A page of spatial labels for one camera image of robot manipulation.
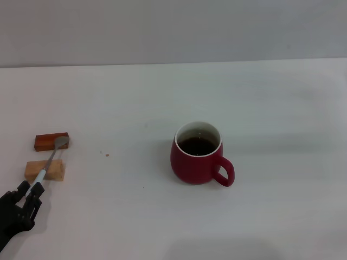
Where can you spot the red ceramic mug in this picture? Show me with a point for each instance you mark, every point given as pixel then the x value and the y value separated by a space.
pixel 192 170

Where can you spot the light wooden block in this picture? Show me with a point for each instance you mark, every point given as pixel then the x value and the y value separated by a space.
pixel 58 169

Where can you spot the dark reddish wooden block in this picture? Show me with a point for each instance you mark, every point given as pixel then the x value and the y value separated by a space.
pixel 43 142

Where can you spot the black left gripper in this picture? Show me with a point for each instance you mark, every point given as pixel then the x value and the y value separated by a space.
pixel 9 219

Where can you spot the dark coffee liquid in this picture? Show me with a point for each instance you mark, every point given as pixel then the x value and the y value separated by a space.
pixel 199 146

